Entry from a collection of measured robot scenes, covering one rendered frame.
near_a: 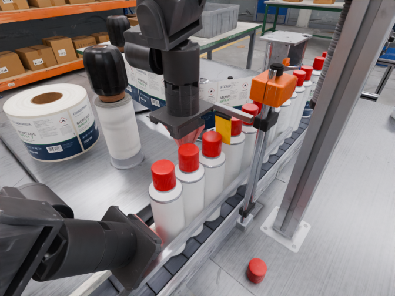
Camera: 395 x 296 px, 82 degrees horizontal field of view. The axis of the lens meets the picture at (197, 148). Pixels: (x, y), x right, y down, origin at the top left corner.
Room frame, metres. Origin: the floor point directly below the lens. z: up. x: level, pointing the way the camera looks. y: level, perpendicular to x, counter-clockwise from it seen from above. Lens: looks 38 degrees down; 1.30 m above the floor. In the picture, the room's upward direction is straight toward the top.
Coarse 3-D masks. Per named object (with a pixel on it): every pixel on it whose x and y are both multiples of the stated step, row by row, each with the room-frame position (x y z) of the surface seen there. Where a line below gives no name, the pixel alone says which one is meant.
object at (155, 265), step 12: (288, 132) 0.50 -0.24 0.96; (276, 144) 0.45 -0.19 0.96; (264, 156) 0.40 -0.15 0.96; (240, 180) 0.33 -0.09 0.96; (228, 192) 0.29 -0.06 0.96; (216, 204) 0.27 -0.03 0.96; (204, 216) 0.24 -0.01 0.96; (192, 228) 0.22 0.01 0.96; (180, 240) 0.20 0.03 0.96; (168, 252) 0.18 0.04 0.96; (156, 264) 0.16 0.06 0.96; (144, 276) 0.14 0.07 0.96
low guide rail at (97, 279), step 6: (108, 270) 0.17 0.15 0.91; (96, 276) 0.16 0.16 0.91; (102, 276) 0.16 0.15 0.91; (108, 276) 0.17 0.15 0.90; (84, 282) 0.15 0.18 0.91; (90, 282) 0.15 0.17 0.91; (96, 282) 0.15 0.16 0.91; (78, 288) 0.14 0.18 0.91; (84, 288) 0.14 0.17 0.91; (90, 288) 0.15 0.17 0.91; (72, 294) 0.14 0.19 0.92; (78, 294) 0.14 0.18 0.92; (84, 294) 0.14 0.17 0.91
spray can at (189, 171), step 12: (192, 144) 0.28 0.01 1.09; (180, 156) 0.26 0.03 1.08; (192, 156) 0.26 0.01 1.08; (180, 168) 0.26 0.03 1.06; (192, 168) 0.26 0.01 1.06; (204, 168) 0.28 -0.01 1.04; (180, 180) 0.25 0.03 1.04; (192, 180) 0.25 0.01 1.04; (204, 180) 0.27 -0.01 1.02; (192, 192) 0.25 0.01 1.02; (192, 204) 0.25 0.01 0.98; (192, 216) 0.25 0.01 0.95
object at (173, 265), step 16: (304, 128) 0.65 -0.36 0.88; (288, 144) 0.56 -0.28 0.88; (272, 160) 0.48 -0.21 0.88; (240, 192) 0.37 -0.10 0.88; (224, 208) 0.32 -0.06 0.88; (208, 224) 0.28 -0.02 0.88; (192, 240) 0.24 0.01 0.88; (160, 272) 0.18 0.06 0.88; (176, 272) 0.18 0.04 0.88; (96, 288) 0.16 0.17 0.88; (112, 288) 0.16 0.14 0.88; (144, 288) 0.16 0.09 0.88; (160, 288) 0.16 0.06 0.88
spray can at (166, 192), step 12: (156, 168) 0.23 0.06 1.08; (168, 168) 0.23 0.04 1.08; (156, 180) 0.22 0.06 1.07; (168, 180) 0.22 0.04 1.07; (156, 192) 0.22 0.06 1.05; (168, 192) 0.22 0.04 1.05; (180, 192) 0.23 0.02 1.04; (156, 204) 0.21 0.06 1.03; (168, 204) 0.21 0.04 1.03; (180, 204) 0.22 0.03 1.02; (156, 216) 0.21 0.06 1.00; (168, 216) 0.21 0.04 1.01; (180, 216) 0.22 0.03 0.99; (156, 228) 0.22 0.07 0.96; (168, 228) 0.21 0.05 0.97; (180, 228) 0.22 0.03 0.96; (168, 240) 0.21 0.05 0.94; (180, 252) 0.22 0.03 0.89
